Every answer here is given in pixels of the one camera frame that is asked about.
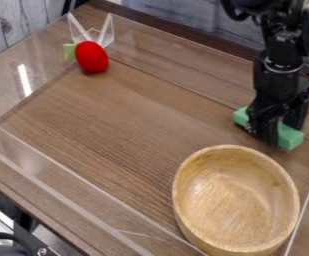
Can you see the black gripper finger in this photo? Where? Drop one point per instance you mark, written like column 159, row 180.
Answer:
column 297, row 114
column 263, row 125

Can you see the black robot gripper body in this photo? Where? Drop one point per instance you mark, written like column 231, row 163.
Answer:
column 277, row 87

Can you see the green rectangular block stick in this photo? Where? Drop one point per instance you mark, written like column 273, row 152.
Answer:
column 290, row 138

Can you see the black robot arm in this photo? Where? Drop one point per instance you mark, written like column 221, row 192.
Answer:
column 283, row 22

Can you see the light wooden bowl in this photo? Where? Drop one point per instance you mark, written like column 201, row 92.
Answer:
column 235, row 201

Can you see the red felt ball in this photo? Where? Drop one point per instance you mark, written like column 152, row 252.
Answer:
column 91, row 57

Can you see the small pale green piece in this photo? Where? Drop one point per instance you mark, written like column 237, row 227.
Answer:
column 68, row 49

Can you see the clear acrylic tray enclosure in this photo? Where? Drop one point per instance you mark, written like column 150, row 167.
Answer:
column 91, row 143

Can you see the black metal bracket with cable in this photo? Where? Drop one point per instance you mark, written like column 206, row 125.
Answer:
column 19, row 243

